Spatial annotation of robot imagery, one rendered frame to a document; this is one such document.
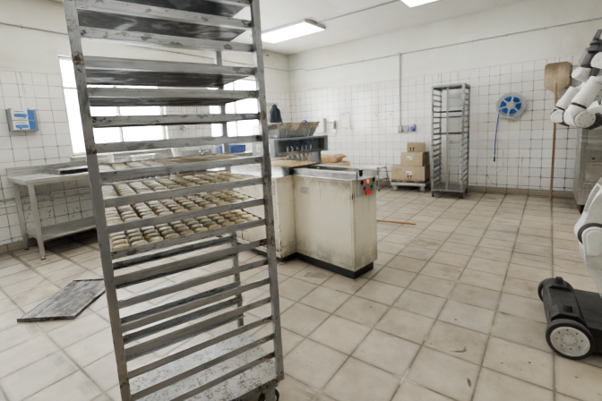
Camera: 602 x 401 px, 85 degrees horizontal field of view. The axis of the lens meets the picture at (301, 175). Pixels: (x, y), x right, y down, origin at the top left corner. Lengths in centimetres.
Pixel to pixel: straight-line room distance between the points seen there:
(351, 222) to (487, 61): 445
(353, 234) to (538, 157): 425
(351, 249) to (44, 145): 401
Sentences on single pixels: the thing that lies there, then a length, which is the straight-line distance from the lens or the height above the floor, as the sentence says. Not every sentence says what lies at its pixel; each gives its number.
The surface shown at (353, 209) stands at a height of 61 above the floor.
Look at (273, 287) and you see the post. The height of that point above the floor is 58.
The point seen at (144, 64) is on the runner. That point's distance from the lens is 128.
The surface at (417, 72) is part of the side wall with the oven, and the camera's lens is 672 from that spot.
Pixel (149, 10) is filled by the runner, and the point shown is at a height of 168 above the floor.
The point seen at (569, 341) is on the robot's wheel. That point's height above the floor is 9.
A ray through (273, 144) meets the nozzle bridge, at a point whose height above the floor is 113.
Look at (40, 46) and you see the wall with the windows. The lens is 537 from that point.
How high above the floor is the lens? 126
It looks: 8 degrees down
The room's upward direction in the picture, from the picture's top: 3 degrees counter-clockwise
